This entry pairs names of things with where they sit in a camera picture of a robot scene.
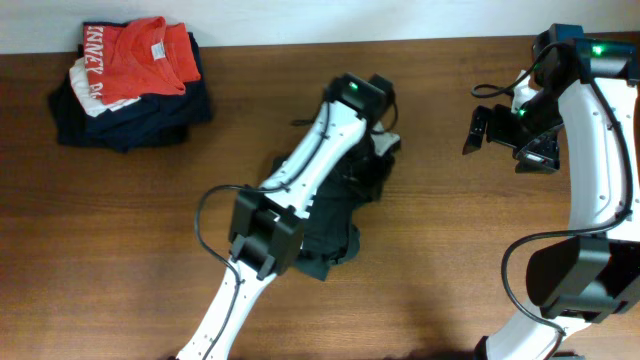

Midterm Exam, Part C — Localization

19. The dark green t-shirt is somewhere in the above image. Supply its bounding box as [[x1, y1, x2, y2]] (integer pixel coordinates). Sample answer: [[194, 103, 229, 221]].
[[294, 141, 401, 281]]

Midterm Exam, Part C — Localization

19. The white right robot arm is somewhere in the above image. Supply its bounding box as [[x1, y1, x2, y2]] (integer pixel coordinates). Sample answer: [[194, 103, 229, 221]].
[[463, 24, 639, 359]]

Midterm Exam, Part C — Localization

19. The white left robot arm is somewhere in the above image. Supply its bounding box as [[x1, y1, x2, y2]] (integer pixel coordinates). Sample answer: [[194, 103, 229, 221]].
[[176, 73, 400, 360]]

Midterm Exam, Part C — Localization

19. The navy folded shirt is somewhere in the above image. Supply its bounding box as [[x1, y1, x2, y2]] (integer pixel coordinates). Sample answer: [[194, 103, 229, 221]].
[[47, 32, 213, 154]]

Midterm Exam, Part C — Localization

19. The red folded shirt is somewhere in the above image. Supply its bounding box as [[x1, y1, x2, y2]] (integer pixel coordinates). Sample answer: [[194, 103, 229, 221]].
[[83, 16, 201, 105]]

